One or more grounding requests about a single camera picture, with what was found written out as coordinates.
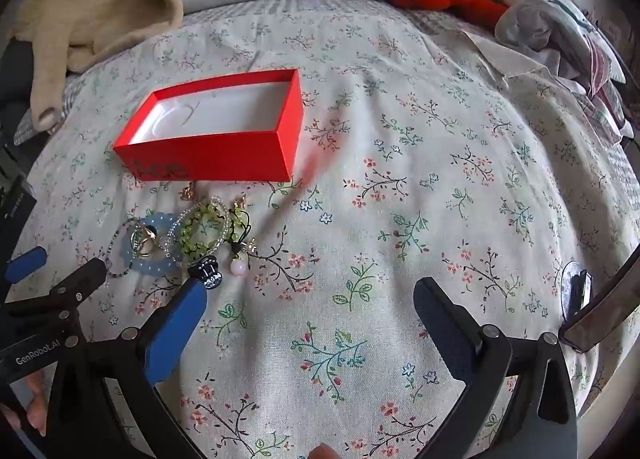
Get grey crumpled garment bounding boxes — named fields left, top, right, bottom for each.
left=494, top=0, right=626, bottom=86

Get person's left hand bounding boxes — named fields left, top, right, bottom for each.
left=0, top=373, right=50, bottom=436

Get grey checked blanket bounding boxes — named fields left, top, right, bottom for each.
left=14, top=73, right=87, bottom=146

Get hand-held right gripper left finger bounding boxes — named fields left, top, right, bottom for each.
left=47, top=279, right=208, bottom=459

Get pink bead cord charm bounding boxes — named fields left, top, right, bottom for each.
left=226, top=208, right=257, bottom=276

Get gold rings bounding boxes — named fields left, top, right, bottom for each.
left=131, top=226, right=159, bottom=256

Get red cardboard box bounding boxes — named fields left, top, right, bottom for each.
left=112, top=68, right=304, bottom=182

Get clear bead bracelet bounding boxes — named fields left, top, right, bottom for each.
left=161, top=196, right=224, bottom=257

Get green bead bracelet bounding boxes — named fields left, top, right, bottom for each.
left=179, top=206, right=227, bottom=268

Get floral bed sheet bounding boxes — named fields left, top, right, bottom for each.
left=15, top=0, right=640, bottom=459

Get blue bead bracelet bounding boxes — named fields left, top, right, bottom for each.
left=119, top=213, right=179, bottom=276

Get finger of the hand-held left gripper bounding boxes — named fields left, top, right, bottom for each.
left=4, top=245, right=49, bottom=286
left=4, top=258, right=107, bottom=340

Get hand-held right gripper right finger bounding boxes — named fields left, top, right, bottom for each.
left=413, top=277, right=581, bottom=459

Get dark thin bead bracelet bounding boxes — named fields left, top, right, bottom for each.
left=103, top=219, right=142, bottom=279

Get pink striped garment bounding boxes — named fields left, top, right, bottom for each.
left=574, top=33, right=633, bottom=141

